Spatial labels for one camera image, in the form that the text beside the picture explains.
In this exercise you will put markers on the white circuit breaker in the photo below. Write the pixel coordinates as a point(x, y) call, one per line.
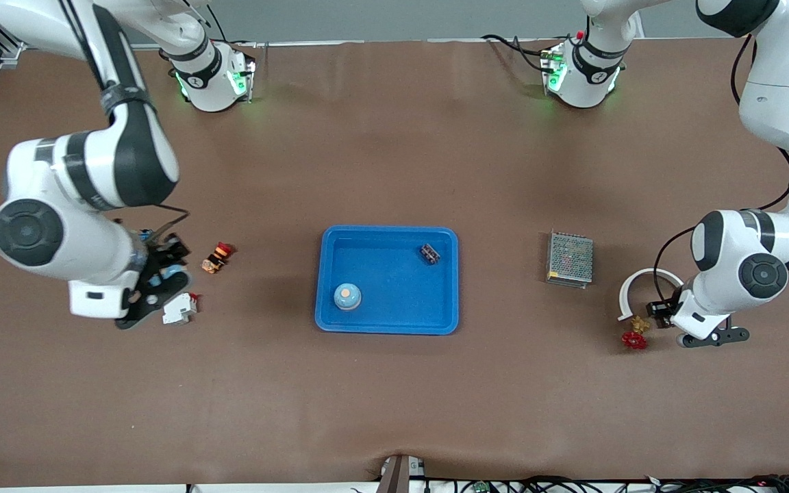
point(182, 311)

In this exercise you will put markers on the orange red rotary switch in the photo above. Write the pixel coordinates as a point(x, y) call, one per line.
point(217, 258)

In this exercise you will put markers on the metal mesh power supply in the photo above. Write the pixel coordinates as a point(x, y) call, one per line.
point(570, 259)

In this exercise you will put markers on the dark brown electrolytic capacitor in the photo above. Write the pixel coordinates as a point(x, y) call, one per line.
point(430, 254)
point(664, 313)

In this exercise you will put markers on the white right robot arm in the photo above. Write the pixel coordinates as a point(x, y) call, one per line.
point(120, 157)

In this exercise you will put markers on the grey metal table bracket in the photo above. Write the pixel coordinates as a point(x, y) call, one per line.
point(400, 476)

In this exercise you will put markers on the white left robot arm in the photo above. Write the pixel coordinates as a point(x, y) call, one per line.
point(778, 82)

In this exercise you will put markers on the brass valve red handwheel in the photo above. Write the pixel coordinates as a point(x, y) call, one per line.
point(635, 338)

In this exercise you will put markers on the white curved plastic bracket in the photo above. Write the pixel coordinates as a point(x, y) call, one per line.
point(631, 284)

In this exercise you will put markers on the blue dome bell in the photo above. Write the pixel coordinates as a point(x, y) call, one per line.
point(347, 296)
point(174, 272)

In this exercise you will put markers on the blue plastic tray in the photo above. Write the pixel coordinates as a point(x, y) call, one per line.
point(387, 308)

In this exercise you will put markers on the red emergency push button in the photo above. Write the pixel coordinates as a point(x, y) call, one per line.
point(146, 236)

